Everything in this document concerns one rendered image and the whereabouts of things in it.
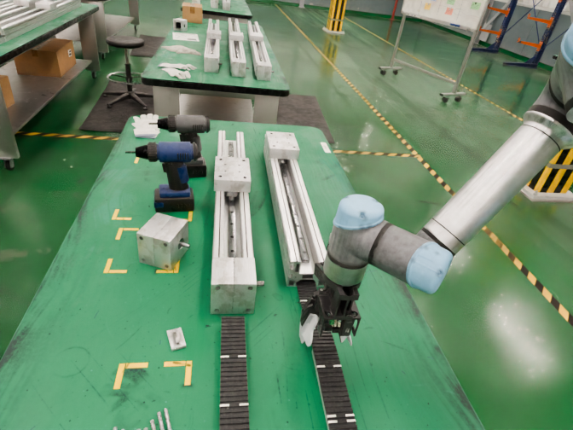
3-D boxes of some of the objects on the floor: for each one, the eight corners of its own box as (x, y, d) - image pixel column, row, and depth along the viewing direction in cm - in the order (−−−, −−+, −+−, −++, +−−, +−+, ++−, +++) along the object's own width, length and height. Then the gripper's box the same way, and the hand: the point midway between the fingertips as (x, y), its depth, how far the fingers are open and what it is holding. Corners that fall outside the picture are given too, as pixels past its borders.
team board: (375, 73, 667) (409, -66, 560) (397, 73, 690) (434, -61, 583) (441, 103, 561) (498, -62, 454) (464, 101, 584) (524, -56, 477)
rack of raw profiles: (466, 49, 1050) (501, -49, 930) (495, 52, 1067) (534, -44, 946) (551, 84, 781) (616, -47, 661) (588, 89, 798) (658, -39, 677)
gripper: (309, 293, 66) (293, 369, 78) (388, 293, 69) (361, 367, 80) (302, 260, 73) (288, 334, 85) (373, 261, 76) (350, 333, 87)
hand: (321, 335), depth 84 cm, fingers open, 8 cm apart
